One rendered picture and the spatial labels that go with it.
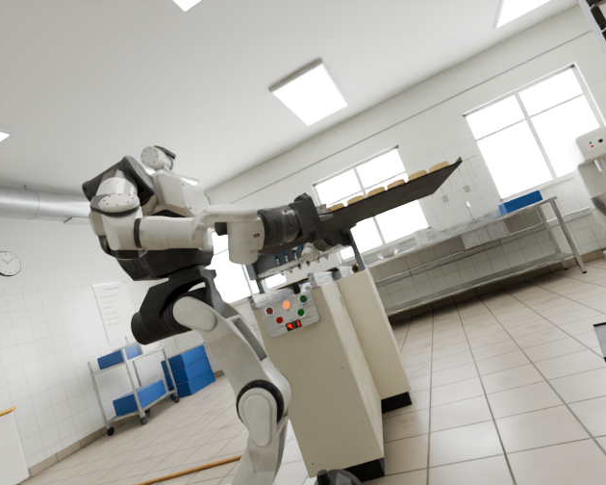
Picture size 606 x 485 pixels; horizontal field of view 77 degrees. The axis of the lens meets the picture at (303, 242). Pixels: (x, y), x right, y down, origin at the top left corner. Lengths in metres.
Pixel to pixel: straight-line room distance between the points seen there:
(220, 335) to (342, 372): 0.71
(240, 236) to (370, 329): 1.68
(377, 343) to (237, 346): 1.35
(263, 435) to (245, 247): 0.58
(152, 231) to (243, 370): 0.55
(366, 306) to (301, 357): 0.76
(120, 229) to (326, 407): 1.22
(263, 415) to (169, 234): 0.59
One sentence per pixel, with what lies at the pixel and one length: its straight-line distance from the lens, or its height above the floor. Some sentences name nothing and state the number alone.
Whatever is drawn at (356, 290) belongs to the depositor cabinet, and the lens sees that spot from 2.35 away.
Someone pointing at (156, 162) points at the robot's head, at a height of 1.39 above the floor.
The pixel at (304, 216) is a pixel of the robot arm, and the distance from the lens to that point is 0.90.
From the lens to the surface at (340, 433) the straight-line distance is 1.81.
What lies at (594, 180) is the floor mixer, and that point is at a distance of 5.33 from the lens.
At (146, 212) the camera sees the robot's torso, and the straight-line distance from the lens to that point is 1.21.
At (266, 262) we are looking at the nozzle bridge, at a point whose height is 1.11.
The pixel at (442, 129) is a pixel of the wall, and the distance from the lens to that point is 5.74.
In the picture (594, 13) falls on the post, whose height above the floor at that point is 1.38.
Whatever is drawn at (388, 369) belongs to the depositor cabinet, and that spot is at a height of 0.24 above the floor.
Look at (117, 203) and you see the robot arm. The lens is 0.87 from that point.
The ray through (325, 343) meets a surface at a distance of 1.70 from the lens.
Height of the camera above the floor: 0.84
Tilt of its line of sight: 7 degrees up
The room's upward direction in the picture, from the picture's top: 20 degrees counter-clockwise
